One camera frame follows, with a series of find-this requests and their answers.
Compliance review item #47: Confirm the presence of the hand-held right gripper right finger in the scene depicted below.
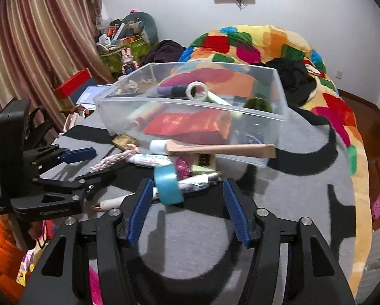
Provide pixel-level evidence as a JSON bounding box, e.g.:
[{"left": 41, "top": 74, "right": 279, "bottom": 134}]
[{"left": 223, "top": 178, "right": 356, "bottom": 305}]

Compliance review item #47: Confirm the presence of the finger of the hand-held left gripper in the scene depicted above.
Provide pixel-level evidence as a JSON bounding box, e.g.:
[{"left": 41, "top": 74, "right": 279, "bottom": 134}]
[
  {"left": 33, "top": 173, "right": 104, "bottom": 208},
  {"left": 23, "top": 145, "right": 97, "bottom": 174}
]

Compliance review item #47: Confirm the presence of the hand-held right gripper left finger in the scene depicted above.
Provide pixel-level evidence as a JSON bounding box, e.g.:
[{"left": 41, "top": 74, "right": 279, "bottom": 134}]
[{"left": 18, "top": 178, "right": 155, "bottom": 305}]

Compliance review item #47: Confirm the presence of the light blue tape roll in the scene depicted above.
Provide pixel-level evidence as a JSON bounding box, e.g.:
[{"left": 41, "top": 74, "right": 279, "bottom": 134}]
[{"left": 154, "top": 164, "right": 184, "bottom": 206}]

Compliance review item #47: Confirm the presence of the beige cosmetic tube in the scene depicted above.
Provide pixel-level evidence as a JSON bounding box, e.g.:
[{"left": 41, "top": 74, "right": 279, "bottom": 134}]
[{"left": 126, "top": 105, "right": 160, "bottom": 128}]

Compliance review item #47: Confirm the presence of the clear plastic bin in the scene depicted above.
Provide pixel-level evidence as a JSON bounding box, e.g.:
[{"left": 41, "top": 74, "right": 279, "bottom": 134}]
[{"left": 94, "top": 63, "right": 288, "bottom": 167}]

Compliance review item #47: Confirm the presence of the red foil packet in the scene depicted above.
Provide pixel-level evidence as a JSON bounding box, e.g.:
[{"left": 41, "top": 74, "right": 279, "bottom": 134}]
[{"left": 143, "top": 111, "right": 232, "bottom": 140}]

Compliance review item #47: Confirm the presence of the dark green bottle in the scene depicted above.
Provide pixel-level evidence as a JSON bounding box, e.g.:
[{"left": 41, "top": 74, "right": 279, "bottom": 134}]
[{"left": 244, "top": 94, "right": 273, "bottom": 112}]

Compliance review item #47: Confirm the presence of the purple cosmetic bottle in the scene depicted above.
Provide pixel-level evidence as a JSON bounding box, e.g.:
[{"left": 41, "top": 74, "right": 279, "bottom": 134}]
[{"left": 157, "top": 84, "right": 191, "bottom": 98}]

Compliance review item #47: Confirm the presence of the light green tube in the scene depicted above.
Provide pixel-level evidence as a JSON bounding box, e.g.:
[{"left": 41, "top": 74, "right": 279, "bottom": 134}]
[{"left": 207, "top": 90, "right": 241, "bottom": 115}]

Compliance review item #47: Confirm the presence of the white tape roll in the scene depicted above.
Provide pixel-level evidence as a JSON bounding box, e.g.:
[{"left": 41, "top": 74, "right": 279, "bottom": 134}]
[{"left": 186, "top": 82, "right": 209, "bottom": 101}]

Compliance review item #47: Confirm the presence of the white bottle with gold tip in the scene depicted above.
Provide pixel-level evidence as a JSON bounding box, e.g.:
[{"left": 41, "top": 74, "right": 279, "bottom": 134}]
[{"left": 93, "top": 195, "right": 128, "bottom": 213}]

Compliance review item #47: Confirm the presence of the grey black blanket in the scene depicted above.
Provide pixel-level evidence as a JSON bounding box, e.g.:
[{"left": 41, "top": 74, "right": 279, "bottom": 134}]
[{"left": 0, "top": 102, "right": 357, "bottom": 305}]

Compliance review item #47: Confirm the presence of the small gold tin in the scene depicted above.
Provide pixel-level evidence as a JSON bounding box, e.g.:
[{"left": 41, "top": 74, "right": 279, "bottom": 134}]
[{"left": 112, "top": 133, "right": 140, "bottom": 150}]

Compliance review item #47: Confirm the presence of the white slim tube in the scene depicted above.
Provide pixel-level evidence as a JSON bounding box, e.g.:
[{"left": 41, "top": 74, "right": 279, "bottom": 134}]
[{"left": 177, "top": 172, "right": 221, "bottom": 195}]

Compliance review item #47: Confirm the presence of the white printed tube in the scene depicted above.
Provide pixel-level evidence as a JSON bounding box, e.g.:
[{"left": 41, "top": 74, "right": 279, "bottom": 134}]
[{"left": 126, "top": 153, "right": 173, "bottom": 168}]

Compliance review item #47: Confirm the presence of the blue white notebook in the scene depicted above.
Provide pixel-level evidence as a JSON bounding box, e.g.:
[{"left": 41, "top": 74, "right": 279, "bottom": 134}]
[{"left": 76, "top": 86, "right": 109, "bottom": 106}]

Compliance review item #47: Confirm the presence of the small yellow patterned box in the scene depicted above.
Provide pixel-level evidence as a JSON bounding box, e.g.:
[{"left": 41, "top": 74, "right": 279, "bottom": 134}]
[{"left": 192, "top": 153, "right": 216, "bottom": 171}]

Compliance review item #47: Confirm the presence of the long tan tube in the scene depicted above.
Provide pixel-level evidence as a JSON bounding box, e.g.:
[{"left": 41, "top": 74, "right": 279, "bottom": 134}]
[{"left": 150, "top": 140, "right": 276, "bottom": 159}]

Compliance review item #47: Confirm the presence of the pink glitter item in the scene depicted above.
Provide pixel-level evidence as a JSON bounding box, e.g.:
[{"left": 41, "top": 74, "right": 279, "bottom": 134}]
[{"left": 174, "top": 157, "right": 192, "bottom": 178}]

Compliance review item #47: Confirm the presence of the red box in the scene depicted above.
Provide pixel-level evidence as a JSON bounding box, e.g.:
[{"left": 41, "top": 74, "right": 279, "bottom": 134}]
[{"left": 54, "top": 68, "right": 93, "bottom": 100}]

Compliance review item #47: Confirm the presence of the pink rabbit toy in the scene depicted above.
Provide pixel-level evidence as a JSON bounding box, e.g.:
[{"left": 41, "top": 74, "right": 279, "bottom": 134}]
[{"left": 122, "top": 48, "right": 137, "bottom": 73}]

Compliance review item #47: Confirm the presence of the striped curtain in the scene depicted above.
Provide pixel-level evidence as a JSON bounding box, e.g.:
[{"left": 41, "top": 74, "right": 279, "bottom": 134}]
[{"left": 0, "top": 0, "right": 114, "bottom": 134}]

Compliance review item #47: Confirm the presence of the orange cloth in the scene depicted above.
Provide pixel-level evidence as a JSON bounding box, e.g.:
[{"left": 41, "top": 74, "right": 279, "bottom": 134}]
[{"left": 0, "top": 216, "right": 25, "bottom": 293}]

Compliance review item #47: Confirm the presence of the green storage bag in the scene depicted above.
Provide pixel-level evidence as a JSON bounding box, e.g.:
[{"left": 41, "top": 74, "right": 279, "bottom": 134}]
[{"left": 99, "top": 38, "right": 152, "bottom": 73}]

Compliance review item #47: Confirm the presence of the dark purple clothing pile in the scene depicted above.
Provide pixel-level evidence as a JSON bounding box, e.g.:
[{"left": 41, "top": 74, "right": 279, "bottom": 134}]
[{"left": 141, "top": 40, "right": 187, "bottom": 67}]

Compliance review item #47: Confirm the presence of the colourful patchwork quilt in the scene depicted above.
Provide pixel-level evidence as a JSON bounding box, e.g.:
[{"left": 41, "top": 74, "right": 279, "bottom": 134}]
[{"left": 177, "top": 24, "right": 370, "bottom": 296}]

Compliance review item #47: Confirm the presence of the pink clog shoe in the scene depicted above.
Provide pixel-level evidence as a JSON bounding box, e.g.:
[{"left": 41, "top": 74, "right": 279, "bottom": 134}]
[{"left": 371, "top": 192, "right": 380, "bottom": 220}]

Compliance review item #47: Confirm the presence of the grey neck pillow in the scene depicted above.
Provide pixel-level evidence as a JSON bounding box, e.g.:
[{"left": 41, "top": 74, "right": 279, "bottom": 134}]
[{"left": 122, "top": 12, "right": 159, "bottom": 45}]

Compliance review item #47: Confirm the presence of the black garment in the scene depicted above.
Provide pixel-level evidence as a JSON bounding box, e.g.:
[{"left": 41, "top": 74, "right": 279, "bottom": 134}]
[{"left": 268, "top": 58, "right": 318, "bottom": 105}]

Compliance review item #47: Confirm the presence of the pink white braided rope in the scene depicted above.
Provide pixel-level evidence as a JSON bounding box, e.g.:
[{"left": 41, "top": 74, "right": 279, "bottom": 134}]
[{"left": 88, "top": 149, "right": 136, "bottom": 173}]

